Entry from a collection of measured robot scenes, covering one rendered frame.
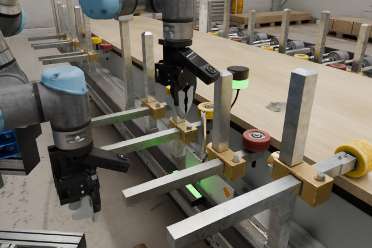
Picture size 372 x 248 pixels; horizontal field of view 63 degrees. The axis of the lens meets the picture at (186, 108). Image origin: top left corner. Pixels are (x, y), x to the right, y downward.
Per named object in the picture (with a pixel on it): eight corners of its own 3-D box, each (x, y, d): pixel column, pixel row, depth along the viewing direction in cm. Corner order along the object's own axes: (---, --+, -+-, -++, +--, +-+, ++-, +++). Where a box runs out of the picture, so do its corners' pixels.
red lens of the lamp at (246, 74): (235, 81, 80) (236, 73, 79) (222, 75, 84) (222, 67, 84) (253, 77, 82) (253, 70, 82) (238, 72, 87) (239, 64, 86)
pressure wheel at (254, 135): (252, 177, 89) (256, 143, 85) (234, 163, 96) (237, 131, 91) (272, 169, 93) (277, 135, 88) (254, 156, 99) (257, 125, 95)
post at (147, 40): (150, 142, 136) (144, 32, 117) (146, 139, 139) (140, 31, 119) (157, 140, 137) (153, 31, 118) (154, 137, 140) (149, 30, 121)
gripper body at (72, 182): (55, 188, 68) (45, 140, 63) (94, 176, 71) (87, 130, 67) (61, 209, 61) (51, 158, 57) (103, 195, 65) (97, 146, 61)
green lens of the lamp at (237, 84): (234, 90, 81) (235, 82, 80) (221, 83, 85) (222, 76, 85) (252, 86, 83) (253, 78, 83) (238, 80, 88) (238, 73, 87)
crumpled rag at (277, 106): (273, 113, 105) (274, 107, 104) (261, 106, 111) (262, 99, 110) (294, 109, 109) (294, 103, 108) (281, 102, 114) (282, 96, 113)
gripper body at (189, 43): (174, 78, 86) (172, 34, 81) (197, 84, 81) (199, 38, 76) (154, 84, 81) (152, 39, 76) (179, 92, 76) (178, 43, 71)
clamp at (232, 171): (231, 181, 84) (232, 166, 81) (203, 158, 94) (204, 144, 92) (247, 175, 86) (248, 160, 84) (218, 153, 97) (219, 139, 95)
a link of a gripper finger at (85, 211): (73, 228, 69) (66, 195, 65) (99, 218, 72) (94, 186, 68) (76, 237, 66) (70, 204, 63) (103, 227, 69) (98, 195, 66)
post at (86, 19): (91, 77, 214) (82, 4, 195) (90, 75, 217) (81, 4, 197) (96, 76, 216) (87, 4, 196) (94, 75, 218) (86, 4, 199)
